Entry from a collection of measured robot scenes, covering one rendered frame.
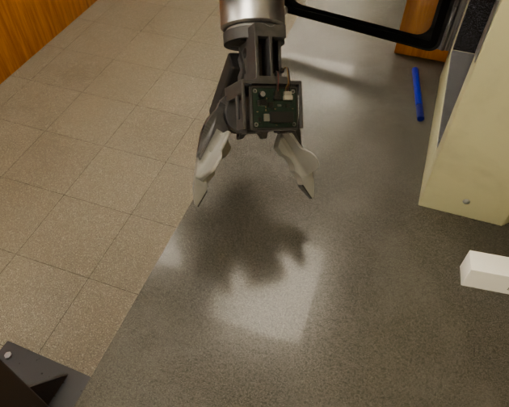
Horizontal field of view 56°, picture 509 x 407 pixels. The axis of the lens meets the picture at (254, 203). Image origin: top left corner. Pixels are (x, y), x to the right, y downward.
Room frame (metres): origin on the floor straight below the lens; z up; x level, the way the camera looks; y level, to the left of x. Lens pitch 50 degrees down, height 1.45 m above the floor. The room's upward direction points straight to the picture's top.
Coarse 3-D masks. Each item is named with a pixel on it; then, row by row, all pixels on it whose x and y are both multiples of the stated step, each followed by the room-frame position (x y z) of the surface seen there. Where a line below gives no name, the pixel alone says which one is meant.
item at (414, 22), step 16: (304, 0) 0.84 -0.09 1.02; (320, 0) 0.83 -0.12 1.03; (336, 0) 0.81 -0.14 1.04; (352, 0) 0.80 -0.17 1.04; (368, 0) 0.79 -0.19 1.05; (384, 0) 0.77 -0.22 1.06; (400, 0) 0.76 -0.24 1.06; (416, 0) 0.75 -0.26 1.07; (432, 0) 0.74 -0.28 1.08; (352, 16) 0.80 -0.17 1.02; (368, 16) 0.78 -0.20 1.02; (384, 16) 0.77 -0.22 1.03; (400, 16) 0.76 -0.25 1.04; (416, 16) 0.75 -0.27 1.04; (432, 16) 0.73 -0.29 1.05; (416, 32) 0.74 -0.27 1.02
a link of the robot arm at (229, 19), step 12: (228, 0) 0.51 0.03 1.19; (240, 0) 0.50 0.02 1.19; (252, 0) 0.50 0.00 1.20; (264, 0) 0.50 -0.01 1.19; (276, 0) 0.51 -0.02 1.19; (228, 12) 0.50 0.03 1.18; (240, 12) 0.49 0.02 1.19; (252, 12) 0.49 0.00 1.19; (264, 12) 0.49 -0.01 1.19; (276, 12) 0.50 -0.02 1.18; (228, 24) 0.50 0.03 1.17; (240, 24) 0.49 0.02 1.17
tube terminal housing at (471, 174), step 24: (504, 0) 0.42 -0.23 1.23; (504, 24) 0.42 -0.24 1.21; (504, 48) 0.42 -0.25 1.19; (480, 72) 0.42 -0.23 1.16; (504, 72) 0.42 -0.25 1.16; (480, 96) 0.42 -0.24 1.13; (504, 96) 0.41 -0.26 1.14; (432, 120) 0.60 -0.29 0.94; (456, 120) 0.42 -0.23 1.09; (480, 120) 0.42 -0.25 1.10; (504, 120) 0.41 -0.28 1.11; (432, 144) 0.51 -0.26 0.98; (456, 144) 0.42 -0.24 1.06; (480, 144) 0.41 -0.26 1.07; (504, 144) 0.40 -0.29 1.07; (432, 168) 0.43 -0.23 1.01; (456, 168) 0.42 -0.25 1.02; (480, 168) 0.41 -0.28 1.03; (504, 168) 0.40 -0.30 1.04; (432, 192) 0.42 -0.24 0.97; (456, 192) 0.41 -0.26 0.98; (480, 192) 0.40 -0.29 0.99; (504, 192) 0.39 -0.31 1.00; (480, 216) 0.40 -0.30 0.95; (504, 216) 0.39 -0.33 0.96
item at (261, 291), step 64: (320, 64) 0.77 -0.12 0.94; (384, 64) 0.77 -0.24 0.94; (320, 128) 0.59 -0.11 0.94; (384, 128) 0.59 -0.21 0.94; (256, 192) 0.45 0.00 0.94; (320, 192) 0.45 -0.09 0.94; (384, 192) 0.45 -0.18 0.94; (192, 256) 0.34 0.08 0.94; (256, 256) 0.34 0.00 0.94; (320, 256) 0.34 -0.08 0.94; (384, 256) 0.34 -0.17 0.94; (448, 256) 0.34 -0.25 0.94; (128, 320) 0.25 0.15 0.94; (192, 320) 0.25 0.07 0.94; (256, 320) 0.25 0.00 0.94; (320, 320) 0.25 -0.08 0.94; (384, 320) 0.25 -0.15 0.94; (448, 320) 0.25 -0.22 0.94; (128, 384) 0.18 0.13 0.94; (192, 384) 0.18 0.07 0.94; (256, 384) 0.18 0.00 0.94; (320, 384) 0.18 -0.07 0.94; (384, 384) 0.18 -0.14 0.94; (448, 384) 0.18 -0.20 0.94
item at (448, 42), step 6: (462, 0) 0.73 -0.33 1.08; (468, 0) 0.70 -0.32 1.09; (456, 6) 0.73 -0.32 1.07; (462, 6) 0.72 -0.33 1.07; (456, 12) 0.73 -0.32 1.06; (462, 12) 0.71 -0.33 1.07; (450, 18) 0.73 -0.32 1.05; (456, 18) 0.73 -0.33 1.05; (456, 24) 0.72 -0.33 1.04; (456, 30) 0.71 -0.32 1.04; (444, 36) 0.73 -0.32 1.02; (450, 36) 0.73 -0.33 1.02; (444, 42) 0.72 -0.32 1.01; (450, 42) 0.72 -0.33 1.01; (444, 48) 0.73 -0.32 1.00; (450, 48) 0.70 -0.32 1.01
